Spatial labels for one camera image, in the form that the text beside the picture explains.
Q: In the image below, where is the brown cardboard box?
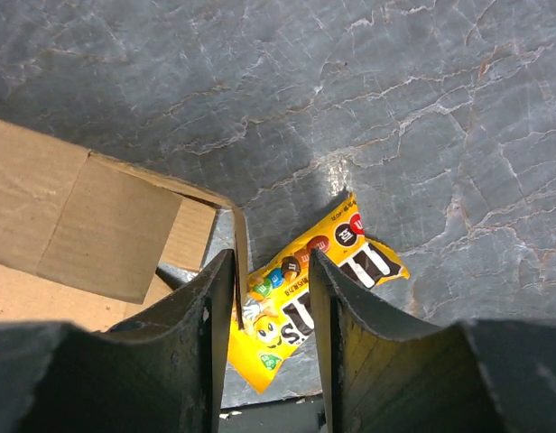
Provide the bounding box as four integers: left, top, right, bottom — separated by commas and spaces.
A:
0, 120, 248, 330

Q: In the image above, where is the yellow candy bag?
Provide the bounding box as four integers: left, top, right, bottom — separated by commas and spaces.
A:
227, 194, 410, 393

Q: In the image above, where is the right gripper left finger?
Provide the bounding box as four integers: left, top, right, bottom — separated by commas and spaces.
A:
0, 249, 235, 432

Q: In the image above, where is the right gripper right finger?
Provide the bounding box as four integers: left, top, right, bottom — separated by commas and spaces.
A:
309, 251, 556, 432

